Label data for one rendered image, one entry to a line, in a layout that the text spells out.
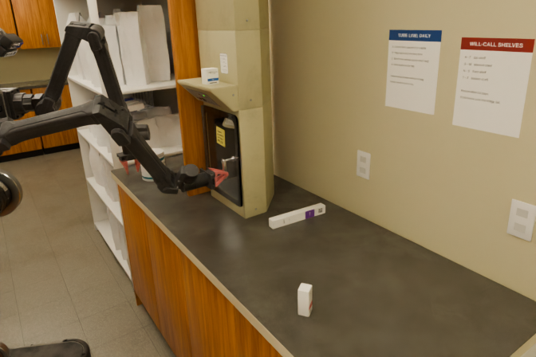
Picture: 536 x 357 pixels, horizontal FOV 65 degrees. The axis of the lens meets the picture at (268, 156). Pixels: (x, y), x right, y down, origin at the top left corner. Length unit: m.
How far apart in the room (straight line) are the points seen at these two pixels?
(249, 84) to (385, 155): 0.60
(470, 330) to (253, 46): 1.17
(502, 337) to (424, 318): 0.19
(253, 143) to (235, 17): 0.49
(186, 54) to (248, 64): 0.38
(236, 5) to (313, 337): 1.13
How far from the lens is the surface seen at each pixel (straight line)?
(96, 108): 1.33
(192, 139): 2.00
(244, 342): 1.52
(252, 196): 1.79
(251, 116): 1.69
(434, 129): 1.54
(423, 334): 1.29
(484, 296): 1.48
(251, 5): 1.66
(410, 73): 1.57
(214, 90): 1.59
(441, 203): 1.60
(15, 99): 1.99
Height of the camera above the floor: 1.76
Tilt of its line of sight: 19 degrees down
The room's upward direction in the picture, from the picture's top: 2 degrees counter-clockwise
